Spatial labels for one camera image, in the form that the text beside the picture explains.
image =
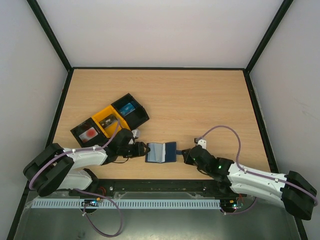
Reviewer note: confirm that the black vip card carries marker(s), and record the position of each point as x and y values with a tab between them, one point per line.
108	121

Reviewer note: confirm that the white red card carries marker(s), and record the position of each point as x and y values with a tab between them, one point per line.
88	135

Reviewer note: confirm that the navy blue card holder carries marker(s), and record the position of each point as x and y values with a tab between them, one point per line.
160	153

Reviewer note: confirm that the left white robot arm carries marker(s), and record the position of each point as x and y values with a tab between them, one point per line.
58	168

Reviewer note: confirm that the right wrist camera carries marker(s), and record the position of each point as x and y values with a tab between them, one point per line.
200	141

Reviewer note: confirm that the blue card in bin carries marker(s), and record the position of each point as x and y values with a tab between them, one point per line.
127	108

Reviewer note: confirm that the light blue cable duct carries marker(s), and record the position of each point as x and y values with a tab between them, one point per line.
175	204

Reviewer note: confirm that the black bin right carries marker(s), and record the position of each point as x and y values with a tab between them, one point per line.
136	118

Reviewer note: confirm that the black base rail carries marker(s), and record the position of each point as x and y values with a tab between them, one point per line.
205	188

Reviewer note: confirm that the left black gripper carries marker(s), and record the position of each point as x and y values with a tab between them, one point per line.
139	151

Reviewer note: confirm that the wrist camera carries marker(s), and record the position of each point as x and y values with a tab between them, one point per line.
200	141
136	133

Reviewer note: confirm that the black bin left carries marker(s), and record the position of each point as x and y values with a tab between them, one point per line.
100	139

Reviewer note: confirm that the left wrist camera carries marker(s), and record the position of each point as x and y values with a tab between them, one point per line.
136	133

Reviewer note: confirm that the yellow bin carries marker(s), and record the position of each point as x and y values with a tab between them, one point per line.
115	127

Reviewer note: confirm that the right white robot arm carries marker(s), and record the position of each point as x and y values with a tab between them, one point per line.
289	191

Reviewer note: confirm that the black bin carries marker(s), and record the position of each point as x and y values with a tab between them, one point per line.
136	118
100	139

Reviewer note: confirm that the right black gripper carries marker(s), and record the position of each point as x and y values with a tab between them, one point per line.
189	155

